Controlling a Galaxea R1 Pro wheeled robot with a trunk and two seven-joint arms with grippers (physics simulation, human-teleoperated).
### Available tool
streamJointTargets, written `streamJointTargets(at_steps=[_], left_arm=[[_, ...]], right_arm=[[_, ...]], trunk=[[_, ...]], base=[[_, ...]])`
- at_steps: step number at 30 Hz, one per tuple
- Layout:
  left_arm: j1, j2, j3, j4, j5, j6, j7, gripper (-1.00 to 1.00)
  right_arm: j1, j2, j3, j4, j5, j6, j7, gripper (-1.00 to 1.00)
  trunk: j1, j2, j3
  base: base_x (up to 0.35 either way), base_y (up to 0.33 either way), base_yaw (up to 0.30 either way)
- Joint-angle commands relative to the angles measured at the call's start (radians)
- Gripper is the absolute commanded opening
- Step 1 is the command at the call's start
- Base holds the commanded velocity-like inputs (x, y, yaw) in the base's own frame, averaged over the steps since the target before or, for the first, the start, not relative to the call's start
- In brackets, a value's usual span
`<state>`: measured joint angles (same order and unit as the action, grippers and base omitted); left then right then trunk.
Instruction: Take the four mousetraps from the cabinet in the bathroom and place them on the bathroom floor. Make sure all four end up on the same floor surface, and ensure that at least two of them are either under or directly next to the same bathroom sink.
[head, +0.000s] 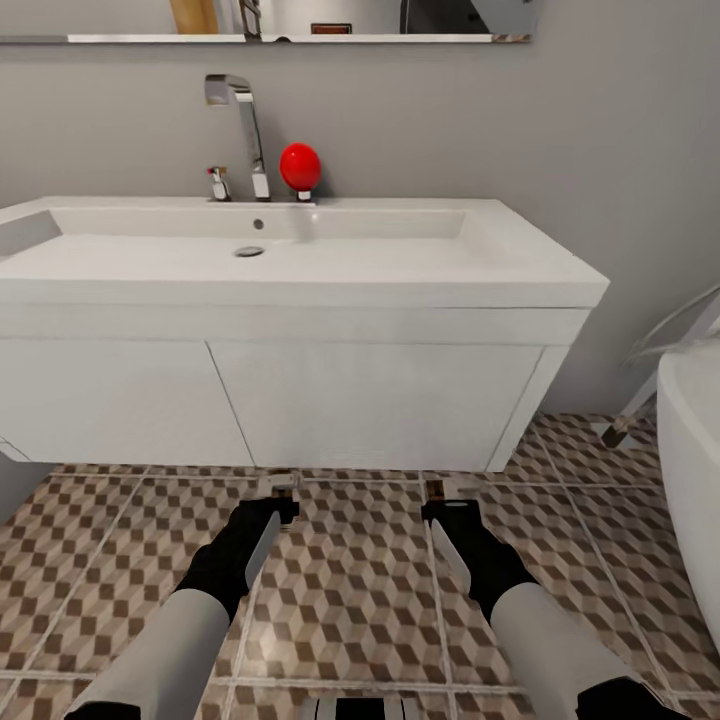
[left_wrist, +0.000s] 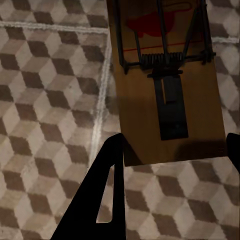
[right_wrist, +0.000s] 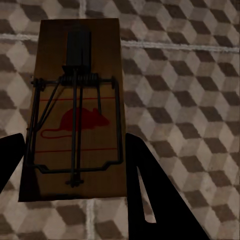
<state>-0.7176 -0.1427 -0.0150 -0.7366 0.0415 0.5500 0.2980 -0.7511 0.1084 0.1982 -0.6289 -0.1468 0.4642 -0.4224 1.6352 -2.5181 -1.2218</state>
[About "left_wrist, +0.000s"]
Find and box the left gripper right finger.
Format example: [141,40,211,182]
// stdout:
[226,133,240,173]

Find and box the mousetrap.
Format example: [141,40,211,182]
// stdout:
[106,0,229,167]

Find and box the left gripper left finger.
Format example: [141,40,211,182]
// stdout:
[50,133,126,240]

